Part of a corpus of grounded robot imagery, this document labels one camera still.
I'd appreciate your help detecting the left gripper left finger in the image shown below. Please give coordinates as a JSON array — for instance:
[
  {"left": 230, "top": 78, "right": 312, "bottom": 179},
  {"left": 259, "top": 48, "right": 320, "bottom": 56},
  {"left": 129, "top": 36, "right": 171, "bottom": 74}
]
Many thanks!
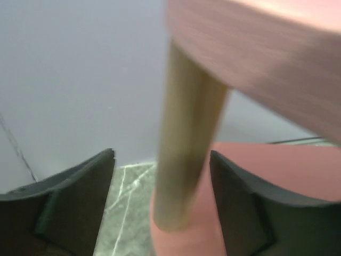
[{"left": 1, "top": 149, "right": 115, "bottom": 255}]

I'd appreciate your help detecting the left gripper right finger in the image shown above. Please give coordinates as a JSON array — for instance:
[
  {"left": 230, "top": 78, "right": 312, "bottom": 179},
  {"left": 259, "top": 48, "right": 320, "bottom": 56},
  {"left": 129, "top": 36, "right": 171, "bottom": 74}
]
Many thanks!
[{"left": 209, "top": 151, "right": 340, "bottom": 255}]

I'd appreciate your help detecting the pink three-tier shelf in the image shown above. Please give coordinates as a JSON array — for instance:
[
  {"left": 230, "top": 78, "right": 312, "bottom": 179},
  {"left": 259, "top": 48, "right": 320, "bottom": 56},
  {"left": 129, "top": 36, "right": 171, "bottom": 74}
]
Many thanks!
[{"left": 149, "top": 0, "right": 341, "bottom": 256}]

